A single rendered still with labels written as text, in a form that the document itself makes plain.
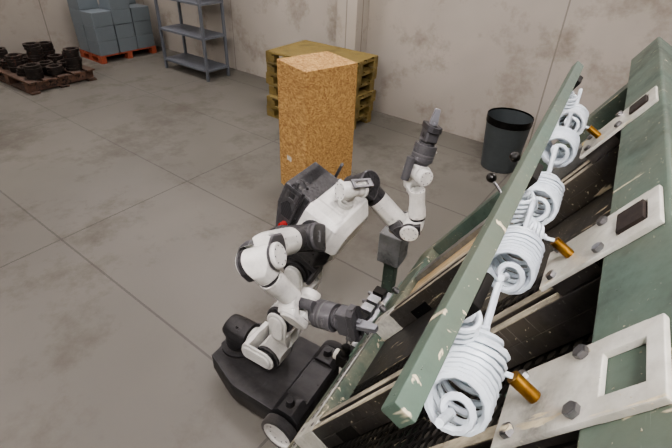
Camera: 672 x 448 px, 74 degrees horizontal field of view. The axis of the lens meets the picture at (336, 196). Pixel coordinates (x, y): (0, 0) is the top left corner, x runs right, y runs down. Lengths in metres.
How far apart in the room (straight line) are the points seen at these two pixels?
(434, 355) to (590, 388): 0.18
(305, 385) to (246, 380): 0.31
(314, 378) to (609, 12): 4.10
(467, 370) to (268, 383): 2.15
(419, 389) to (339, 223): 1.28
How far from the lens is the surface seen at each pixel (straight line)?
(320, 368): 2.58
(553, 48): 5.21
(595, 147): 1.17
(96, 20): 8.60
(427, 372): 0.36
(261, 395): 2.53
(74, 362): 3.17
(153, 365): 2.98
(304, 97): 3.54
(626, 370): 0.50
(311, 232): 1.49
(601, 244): 0.70
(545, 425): 0.51
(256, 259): 1.27
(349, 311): 1.34
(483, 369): 0.47
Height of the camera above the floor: 2.25
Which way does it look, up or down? 32 degrees down
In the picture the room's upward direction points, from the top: 2 degrees clockwise
